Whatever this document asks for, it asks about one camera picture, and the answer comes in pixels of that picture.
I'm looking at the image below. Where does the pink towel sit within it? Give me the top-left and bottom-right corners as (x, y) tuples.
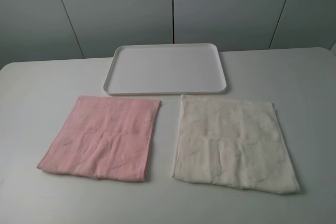
(37, 95), (161, 182)

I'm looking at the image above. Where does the cream white towel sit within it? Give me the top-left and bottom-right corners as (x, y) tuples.
(172, 95), (300, 194)

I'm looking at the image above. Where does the white rectangular plastic tray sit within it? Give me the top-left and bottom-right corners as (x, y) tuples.
(103, 43), (227, 95)

